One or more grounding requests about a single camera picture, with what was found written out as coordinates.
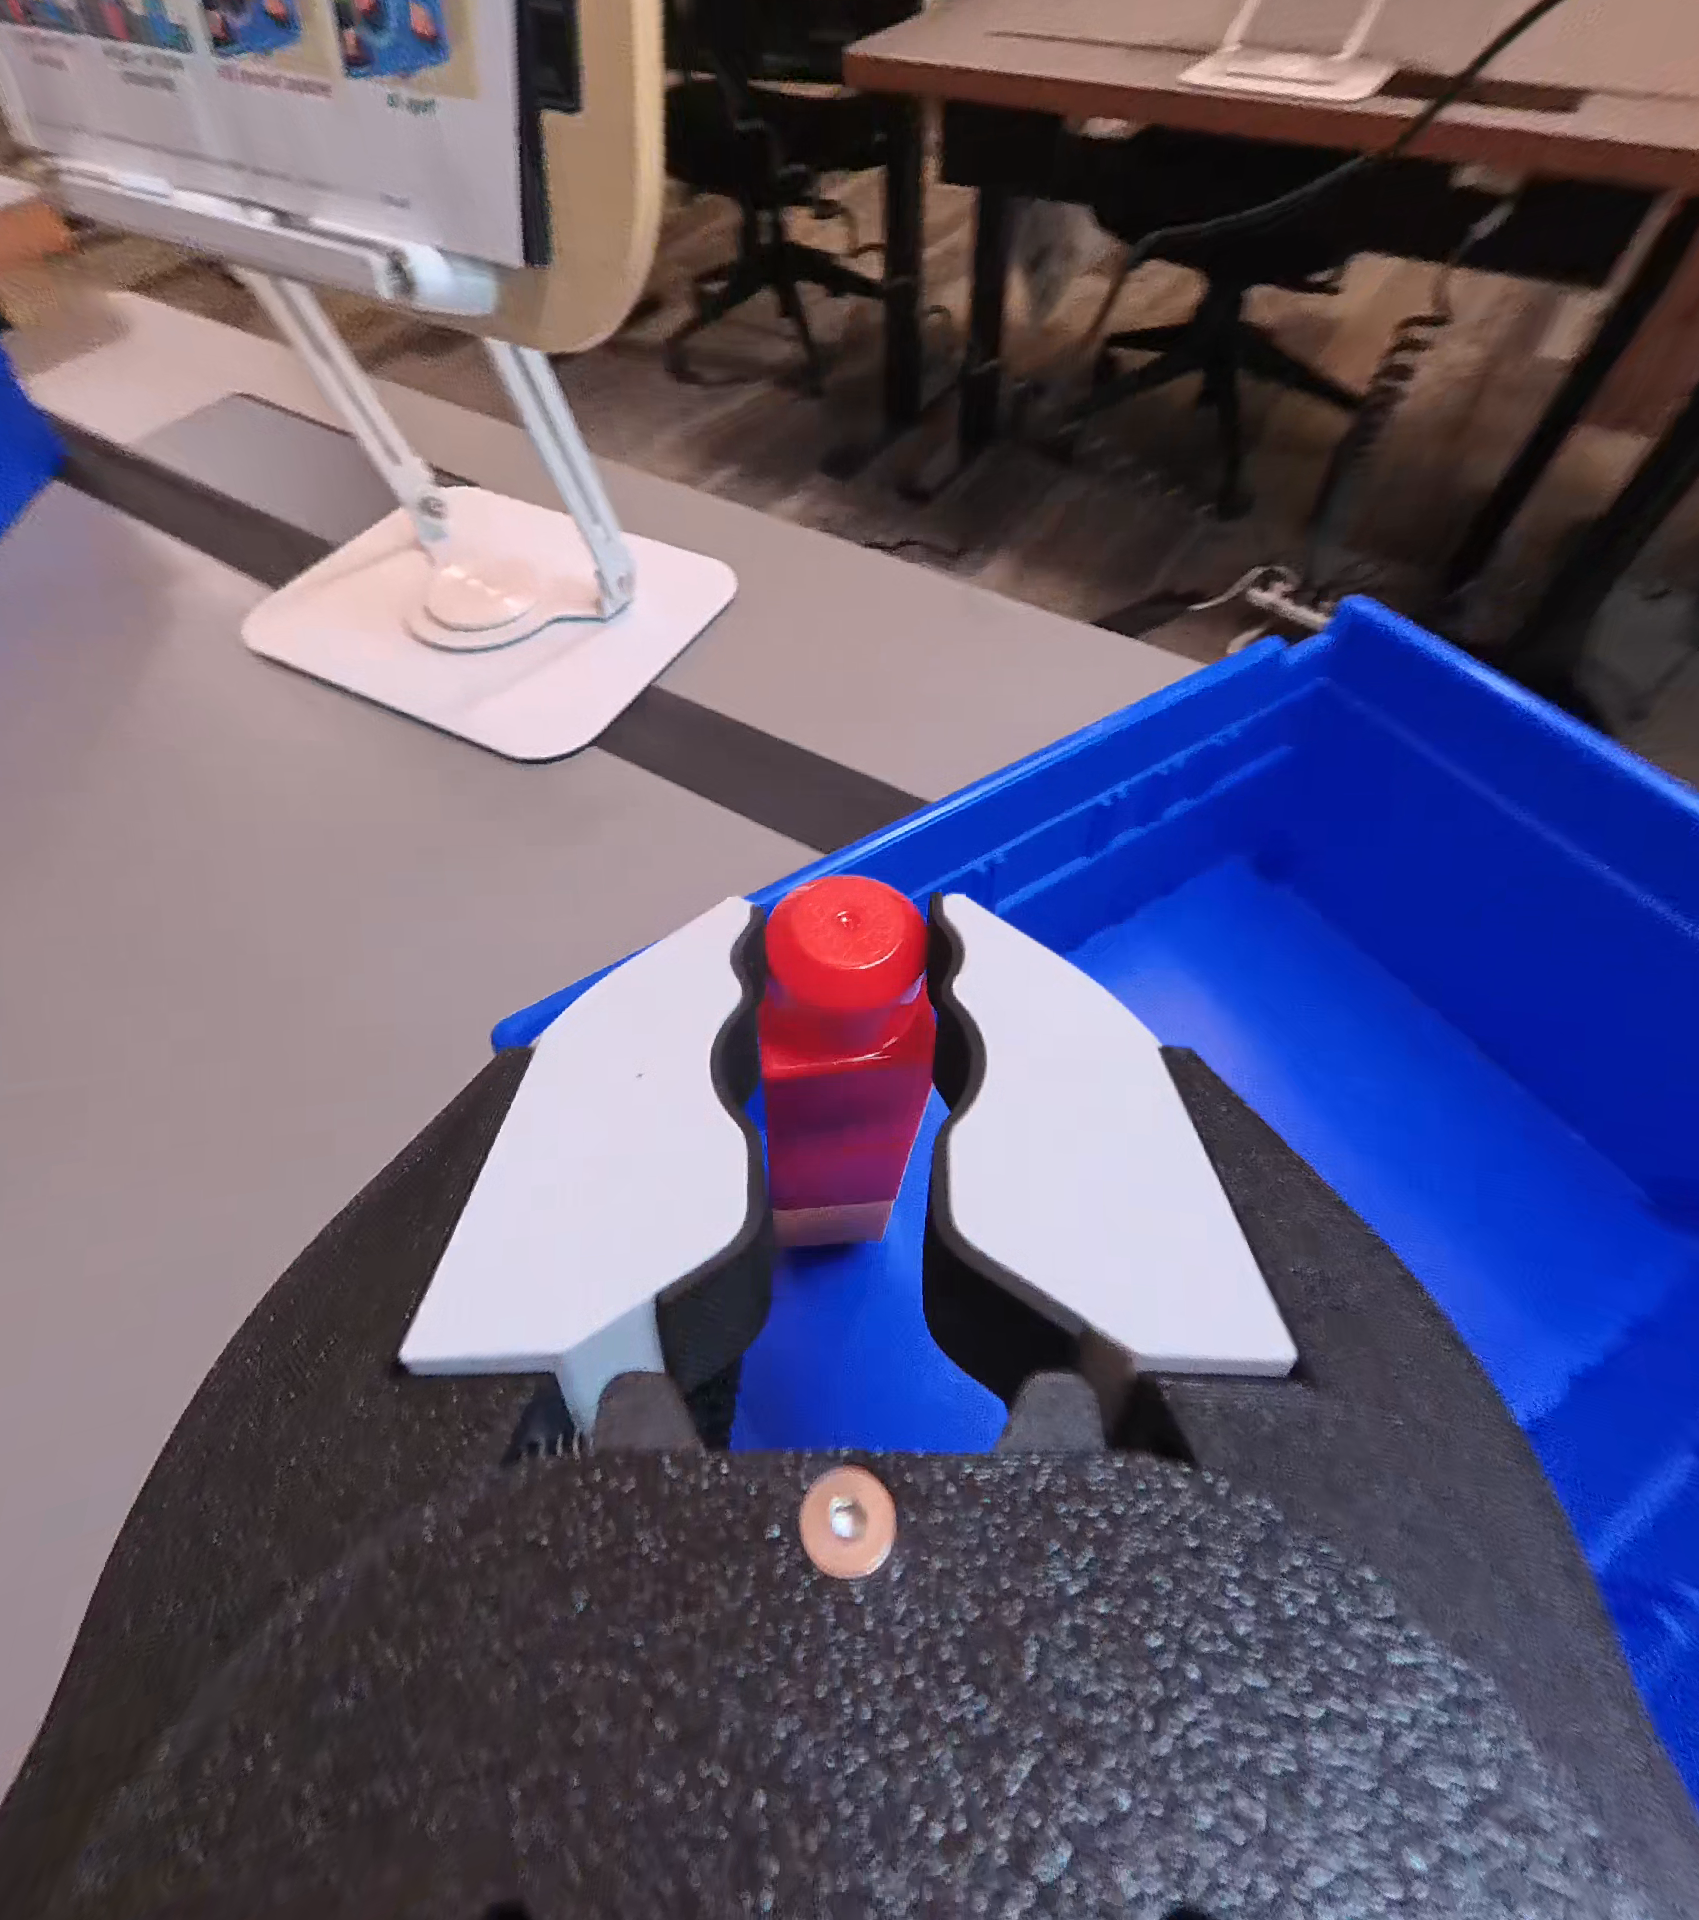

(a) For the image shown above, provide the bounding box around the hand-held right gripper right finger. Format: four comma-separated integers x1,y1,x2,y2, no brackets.
922,892,1304,1449

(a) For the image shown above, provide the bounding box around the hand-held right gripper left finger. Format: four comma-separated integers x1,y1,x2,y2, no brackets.
397,894,774,1449

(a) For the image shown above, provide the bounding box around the white power strip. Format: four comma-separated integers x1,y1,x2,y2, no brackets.
1194,561,1338,631

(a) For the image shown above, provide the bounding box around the black office chair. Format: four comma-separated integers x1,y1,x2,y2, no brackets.
662,0,926,396
1060,133,1392,512

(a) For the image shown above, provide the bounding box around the wooden desk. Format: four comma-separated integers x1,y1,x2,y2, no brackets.
844,0,1699,451

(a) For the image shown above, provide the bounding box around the white laptop stand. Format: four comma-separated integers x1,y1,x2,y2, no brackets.
1180,0,1396,103

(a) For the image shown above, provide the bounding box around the coiled black cable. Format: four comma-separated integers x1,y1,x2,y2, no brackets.
1306,283,1452,587

